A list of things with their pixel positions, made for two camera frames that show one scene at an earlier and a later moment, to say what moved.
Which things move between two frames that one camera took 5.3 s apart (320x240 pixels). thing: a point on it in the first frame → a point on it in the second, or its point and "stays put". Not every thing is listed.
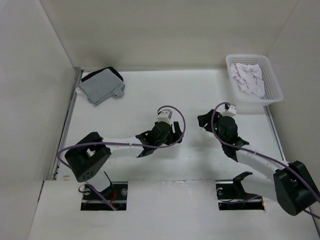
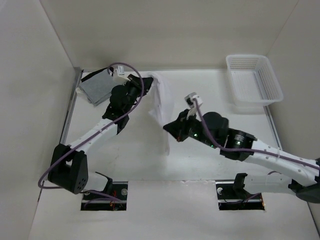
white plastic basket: (273, 91) stays put
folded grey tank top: (100, 87) stays put
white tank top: (249, 77) → (159, 110)
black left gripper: (176, 131) → (134, 82)
